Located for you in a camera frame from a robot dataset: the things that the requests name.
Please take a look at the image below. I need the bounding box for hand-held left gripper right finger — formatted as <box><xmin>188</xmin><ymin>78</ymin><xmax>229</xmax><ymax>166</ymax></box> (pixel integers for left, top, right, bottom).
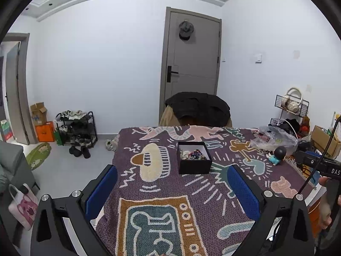
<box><xmin>227</xmin><ymin>164</ymin><xmax>316</xmax><ymax>256</ymax></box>

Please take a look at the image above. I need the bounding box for open cardboard box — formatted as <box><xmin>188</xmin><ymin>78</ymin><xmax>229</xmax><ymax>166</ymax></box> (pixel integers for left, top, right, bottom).
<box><xmin>30</xmin><ymin>102</ymin><xmax>48</xmax><ymax>126</ymax></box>

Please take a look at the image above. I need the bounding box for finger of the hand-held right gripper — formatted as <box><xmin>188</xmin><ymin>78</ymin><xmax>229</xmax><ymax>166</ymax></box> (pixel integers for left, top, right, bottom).
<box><xmin>295</xmin><ymin>151</ymin><xmax>324</xmax><ymax>170</ymax></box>

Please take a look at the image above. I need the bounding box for blue toy figure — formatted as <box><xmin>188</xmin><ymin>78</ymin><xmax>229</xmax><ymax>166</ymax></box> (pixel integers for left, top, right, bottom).
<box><xmin>267</xmin><ymin>146</ymin><xmax>287</xmax><ymax>165</ymax></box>

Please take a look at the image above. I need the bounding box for grey door frame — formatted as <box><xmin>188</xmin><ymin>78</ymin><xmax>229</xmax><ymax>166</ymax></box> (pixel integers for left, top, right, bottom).
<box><xmin>0</xmin><ymin>32</ymin><xmax>38</xmax><ymax>146</ymax></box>

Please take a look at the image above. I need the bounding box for pink tote bag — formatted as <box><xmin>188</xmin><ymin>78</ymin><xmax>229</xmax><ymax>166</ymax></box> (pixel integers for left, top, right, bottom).
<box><xmin>8</xmin><ymin>183</ymin><xmax>39</xmax><ymax>231</ymax></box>

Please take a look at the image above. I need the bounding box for pile of shoes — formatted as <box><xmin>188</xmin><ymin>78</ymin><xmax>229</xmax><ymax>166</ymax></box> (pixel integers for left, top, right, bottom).
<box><xmin>56</xmin><ymin>109</ymin><xmax>95</xmax><ymax>147</ymax></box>

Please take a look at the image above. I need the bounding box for green floor mat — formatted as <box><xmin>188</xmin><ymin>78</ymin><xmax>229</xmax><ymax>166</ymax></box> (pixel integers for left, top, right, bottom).
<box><xmin>25</xmin><ymin>142</ymin><xmax>52</xmax><ymax>171</ymax></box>

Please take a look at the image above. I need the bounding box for clear plastic bag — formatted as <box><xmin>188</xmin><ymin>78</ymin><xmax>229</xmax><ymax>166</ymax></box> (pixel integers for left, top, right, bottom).
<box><xmin>250</xmin><ymin>125</ymin><xmax>298</xmax><ymax>156</ymax></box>

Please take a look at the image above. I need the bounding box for person's right hand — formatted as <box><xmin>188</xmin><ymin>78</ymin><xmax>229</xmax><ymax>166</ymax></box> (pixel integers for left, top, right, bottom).
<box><xmin>318</xmin><ymin>176</ymin><xmax>333</xmax><ymax>231</ymax></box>

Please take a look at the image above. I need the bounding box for black power cable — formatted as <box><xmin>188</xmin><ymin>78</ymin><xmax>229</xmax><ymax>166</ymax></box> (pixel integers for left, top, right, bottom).
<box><xmin>295</xmin><ymin>115</ymin><xmax>341</xmax><ymax>201</ymax></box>

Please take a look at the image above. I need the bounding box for grey sofa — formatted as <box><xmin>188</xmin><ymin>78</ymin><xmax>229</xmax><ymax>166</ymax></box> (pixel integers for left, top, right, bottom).
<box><xmin>0</xmin><ymin>140</ymin><xmax>41</xmax><ymax>194</ymax></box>

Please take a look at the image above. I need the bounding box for black wire rack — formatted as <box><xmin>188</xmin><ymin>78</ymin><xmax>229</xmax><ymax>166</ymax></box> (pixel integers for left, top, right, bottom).
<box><xmin>270</xmin><ymin>94</ymin><xmax>310</xmax><ymax>139</ymax></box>

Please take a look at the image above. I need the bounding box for brown cardboard box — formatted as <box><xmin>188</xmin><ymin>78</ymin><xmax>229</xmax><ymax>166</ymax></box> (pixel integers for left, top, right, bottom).
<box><xmin>310</xmin><ymin>125</ymin><xmax>341</xmax><ymax>158</ymax></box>

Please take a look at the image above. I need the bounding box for black door lock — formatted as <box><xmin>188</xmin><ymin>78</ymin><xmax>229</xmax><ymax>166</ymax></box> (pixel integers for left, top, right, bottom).
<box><xmin>166</xmin><ymin>65</ymin><xmax>179</xmax><ymax>83</ymax></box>

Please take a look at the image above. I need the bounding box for tan chair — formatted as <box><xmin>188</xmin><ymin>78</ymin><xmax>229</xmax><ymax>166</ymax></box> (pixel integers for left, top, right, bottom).
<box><xmin>159</xmin><ymin>106</ymin><xmax>233</xmax><ymax>127</ymax></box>

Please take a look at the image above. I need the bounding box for green paper bag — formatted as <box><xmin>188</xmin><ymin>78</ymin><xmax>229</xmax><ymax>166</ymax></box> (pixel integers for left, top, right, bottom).
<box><xmin>54</xmin><ymin>128</ymin><xmax>64</xmax><ymax>146</ymax></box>

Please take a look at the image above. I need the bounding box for black shoe rack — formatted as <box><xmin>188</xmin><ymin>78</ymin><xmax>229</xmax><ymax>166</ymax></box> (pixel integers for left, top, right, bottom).
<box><xmin>55</xmin><ymin>111</ymin><xmax>98</xmax><ymax>149</ymax></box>

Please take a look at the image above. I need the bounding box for black jewelry box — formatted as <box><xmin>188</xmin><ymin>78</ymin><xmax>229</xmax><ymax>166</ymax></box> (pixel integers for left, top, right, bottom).
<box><xmin>176</xmin><ymin>141</ymin><xmax>213</xmax><ymax>175</ymax></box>

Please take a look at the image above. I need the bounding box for grey cap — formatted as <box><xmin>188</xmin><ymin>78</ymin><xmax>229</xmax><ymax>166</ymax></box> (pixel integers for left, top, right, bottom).
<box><xmin>178</xmin><ymin>20</ymin><xmax>195</xmax><ymax>41</ymax></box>

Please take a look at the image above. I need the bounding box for pile of jewelry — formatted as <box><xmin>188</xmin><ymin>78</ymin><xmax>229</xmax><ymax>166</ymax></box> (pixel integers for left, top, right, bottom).
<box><xmin>181</xmin><ymin>148</ymin><xmax>210</xmax><ymax>161</ymax></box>

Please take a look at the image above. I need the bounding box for black jacket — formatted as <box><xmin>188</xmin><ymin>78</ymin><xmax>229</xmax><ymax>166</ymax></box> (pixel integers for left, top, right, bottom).
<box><xmin>165</xmin><ymin>92</ymin><xmax>231</xmax><ymax>126</ymax></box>

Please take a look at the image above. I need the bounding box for grey door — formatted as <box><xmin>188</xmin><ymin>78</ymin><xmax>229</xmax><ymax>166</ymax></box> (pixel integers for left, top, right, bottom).
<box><xmin>159</xmin><ymin>7</ymin><xmax>222</xmax><ymax>126</ymax></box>

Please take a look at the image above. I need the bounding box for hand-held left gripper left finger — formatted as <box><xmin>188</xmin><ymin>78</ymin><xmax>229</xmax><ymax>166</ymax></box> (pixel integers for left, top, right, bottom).
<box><xmin>29</xmin><ymin>164</ymin><xmax>119</xmax><ymax>256</ymax></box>

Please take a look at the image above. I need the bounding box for orange box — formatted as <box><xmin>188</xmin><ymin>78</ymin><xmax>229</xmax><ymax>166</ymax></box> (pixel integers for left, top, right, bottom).
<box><xmin>35</xmin><ymin>121</ymin><xmax>55</xmax><ymax>143</ymax></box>

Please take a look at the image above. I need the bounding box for printed purple blanket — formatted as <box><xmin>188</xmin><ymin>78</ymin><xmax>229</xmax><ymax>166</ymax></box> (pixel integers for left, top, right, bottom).
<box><xmin>94</xmin><ymin>125</ymin><xmax>315</xmax><ymax>256</ymax></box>

